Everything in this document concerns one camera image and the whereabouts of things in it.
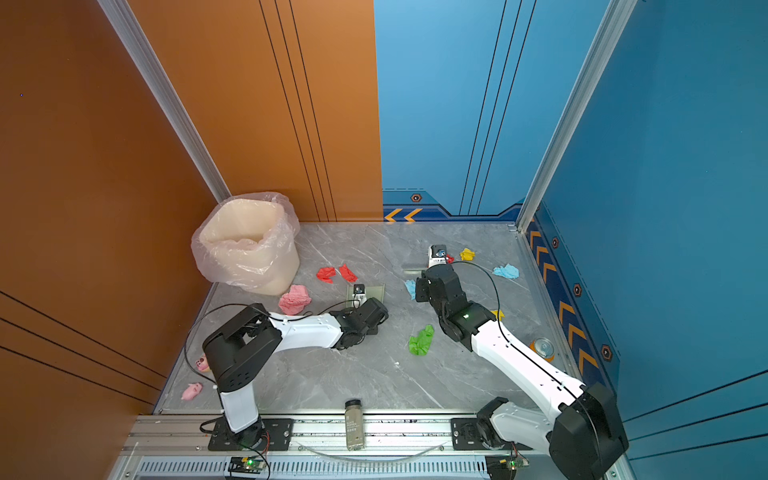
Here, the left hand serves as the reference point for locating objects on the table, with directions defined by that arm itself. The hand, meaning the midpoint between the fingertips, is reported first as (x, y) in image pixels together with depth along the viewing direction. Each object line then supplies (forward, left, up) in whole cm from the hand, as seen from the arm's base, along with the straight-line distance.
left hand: (371, 316), depth 95 cm
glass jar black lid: (-31, +2, +3) cm, 31 cm away
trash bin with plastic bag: (+10, +33, +24) cm, 42 cm away
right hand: (+3, -15, +20) cm, 25 cm away
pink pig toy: (-23, +46, +1) cm, 52 cm away
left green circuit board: (-39, +28, -2) cm, 48 cm away
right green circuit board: (-39, -34, -1) cm, 52 cm away
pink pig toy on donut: (-17, +46, +1) cm, 49 cm away
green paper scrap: (-10, -15, +1) cm, 18 cm away
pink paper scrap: (+4, +25, +2) cm, 25 cm away
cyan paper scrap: (+10, -13, +2) cm, 16 cm away
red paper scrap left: (+16, +17, 0) cm, 24 cm away
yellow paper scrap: (+24, -34, +2) cm, 42 cm away
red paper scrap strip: (+16, +9, 0) cm, 19 cm away
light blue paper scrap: (+18, -48, +1) cm, 51 cm away
